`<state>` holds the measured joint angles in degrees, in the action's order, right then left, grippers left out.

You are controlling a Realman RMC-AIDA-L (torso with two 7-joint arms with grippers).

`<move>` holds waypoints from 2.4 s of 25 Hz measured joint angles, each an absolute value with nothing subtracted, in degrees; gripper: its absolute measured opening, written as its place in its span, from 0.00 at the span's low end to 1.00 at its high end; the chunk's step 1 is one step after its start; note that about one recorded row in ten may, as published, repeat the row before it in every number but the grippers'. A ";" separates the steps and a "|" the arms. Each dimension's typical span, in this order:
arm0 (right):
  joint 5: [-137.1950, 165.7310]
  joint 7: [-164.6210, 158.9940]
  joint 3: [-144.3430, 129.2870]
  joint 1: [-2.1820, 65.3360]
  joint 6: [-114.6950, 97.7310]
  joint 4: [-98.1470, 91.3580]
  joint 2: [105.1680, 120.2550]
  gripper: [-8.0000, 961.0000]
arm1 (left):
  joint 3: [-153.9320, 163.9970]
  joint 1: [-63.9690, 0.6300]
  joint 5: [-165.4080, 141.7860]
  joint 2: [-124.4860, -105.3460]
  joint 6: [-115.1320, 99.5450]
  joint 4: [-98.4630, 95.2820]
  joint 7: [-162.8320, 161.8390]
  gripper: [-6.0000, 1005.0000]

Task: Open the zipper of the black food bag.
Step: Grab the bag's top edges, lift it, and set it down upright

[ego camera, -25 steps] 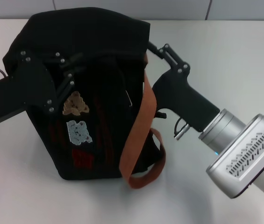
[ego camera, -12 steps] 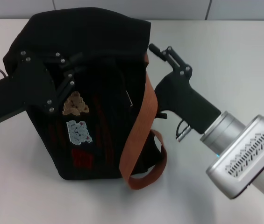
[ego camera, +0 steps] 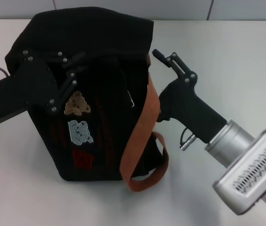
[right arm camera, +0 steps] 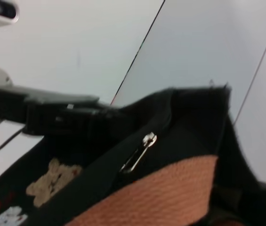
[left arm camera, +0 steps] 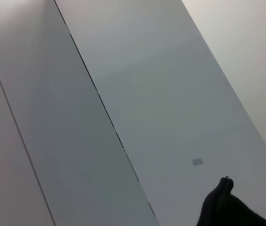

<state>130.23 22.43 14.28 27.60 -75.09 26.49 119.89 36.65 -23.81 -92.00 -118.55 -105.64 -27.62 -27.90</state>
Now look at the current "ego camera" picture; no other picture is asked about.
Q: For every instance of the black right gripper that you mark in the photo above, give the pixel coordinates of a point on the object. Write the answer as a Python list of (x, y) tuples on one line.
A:
[(189, 106)]

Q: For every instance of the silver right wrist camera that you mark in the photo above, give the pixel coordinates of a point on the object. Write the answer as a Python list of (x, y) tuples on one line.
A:
[(248, 164)]

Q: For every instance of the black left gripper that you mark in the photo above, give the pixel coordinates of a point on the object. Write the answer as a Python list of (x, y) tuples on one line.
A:
[(26, 84)]

